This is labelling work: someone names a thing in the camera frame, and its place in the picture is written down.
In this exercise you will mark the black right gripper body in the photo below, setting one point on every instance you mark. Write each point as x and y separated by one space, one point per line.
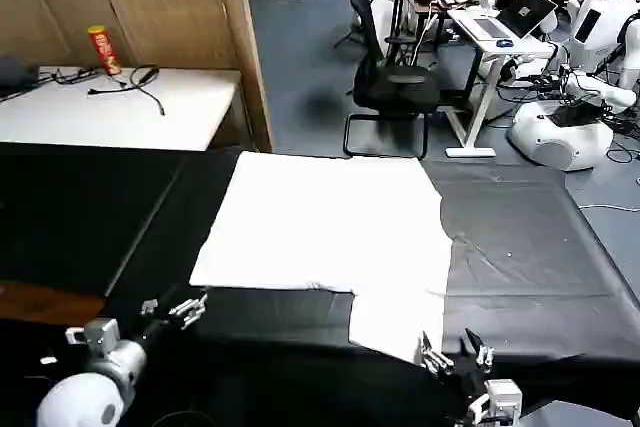
467 379

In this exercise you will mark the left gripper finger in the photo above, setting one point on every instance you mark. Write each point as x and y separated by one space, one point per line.
149 307
189 311

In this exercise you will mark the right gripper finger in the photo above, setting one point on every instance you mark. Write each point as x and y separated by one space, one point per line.
484 356
436 361

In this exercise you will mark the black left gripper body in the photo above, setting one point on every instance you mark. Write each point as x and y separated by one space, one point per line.
157 332

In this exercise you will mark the white shirt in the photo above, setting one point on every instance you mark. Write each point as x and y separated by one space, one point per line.
325 222

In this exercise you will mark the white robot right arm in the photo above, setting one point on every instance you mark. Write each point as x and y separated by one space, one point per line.
500 397

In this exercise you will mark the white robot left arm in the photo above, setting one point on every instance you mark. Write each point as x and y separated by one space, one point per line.
75 397

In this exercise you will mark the brown wooden board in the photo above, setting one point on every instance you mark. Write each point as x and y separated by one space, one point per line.
45 302

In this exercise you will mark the large black table cover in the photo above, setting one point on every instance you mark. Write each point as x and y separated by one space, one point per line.
515 247

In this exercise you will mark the small white tag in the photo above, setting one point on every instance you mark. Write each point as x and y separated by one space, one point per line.
47 360

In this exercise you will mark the smaller black table cover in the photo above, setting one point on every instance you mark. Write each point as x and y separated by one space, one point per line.
75 207

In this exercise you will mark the white side table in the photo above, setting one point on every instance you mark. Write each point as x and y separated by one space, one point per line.
110 112

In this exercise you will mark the white robot with round base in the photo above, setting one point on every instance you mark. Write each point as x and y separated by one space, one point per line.
560 139

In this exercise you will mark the red chip can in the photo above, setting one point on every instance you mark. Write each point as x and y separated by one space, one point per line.
105 49

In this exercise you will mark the dark grey bag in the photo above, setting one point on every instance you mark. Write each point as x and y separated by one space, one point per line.
15 74

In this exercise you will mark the black office chair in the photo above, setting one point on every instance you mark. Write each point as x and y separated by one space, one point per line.
395 87

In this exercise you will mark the white standing desk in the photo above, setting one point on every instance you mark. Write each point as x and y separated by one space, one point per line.
520 49

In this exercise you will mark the blue computer mouse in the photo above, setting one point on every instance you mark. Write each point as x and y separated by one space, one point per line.
505 42

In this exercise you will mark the open laptop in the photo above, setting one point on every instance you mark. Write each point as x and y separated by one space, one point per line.
527 9

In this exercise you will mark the wooden partition wall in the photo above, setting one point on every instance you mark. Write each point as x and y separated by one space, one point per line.
165 2

